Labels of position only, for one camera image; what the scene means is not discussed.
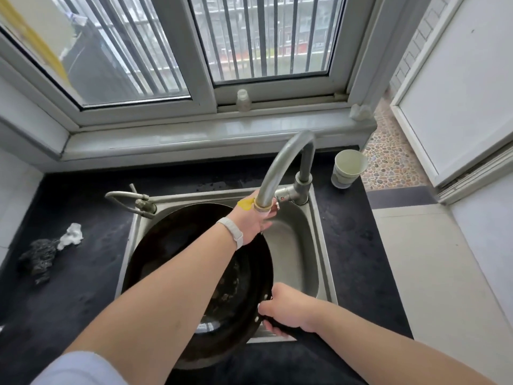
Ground person's left hand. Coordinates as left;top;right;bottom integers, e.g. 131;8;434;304
218;190;280;249

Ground person's right hand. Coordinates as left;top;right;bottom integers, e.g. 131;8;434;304
258;282;327;340

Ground tall steel curved faucet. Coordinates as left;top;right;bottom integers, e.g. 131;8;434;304
255;130;317;214

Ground black wok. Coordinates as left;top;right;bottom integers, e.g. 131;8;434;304
121;202;317;370

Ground person's left forearm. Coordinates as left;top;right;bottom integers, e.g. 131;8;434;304
64;225;241;385

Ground person's right forearm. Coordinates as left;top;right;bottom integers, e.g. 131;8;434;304
310;301;498;385

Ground white wristband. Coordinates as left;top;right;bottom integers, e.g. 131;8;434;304
216;217;244;250

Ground stainless steel sink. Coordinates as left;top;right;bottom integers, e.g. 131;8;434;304
115;184;338;344

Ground white paper cup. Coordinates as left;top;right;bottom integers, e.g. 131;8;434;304
331;149;369;190

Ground grey window sill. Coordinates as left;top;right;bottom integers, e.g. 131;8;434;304
60;108;378;161

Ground small steel side tap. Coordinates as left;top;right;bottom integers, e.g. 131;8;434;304
105;183;158;220

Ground white crumpled plastic lump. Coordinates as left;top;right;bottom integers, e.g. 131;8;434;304
349;103;373;122

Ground metal window bars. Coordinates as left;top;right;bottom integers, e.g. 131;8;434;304
52;0;345;97

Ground light blue sleeve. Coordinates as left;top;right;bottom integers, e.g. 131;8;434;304
30;351;129;385

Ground crumpled white tissue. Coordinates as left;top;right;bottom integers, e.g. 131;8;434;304
57;223;84;251

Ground white door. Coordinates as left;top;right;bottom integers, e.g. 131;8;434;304
391;0;513;205

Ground black scouring cloth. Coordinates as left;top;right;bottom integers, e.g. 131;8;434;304
18;238;61;286

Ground white window frame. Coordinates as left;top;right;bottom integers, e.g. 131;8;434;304
0;0;385;134

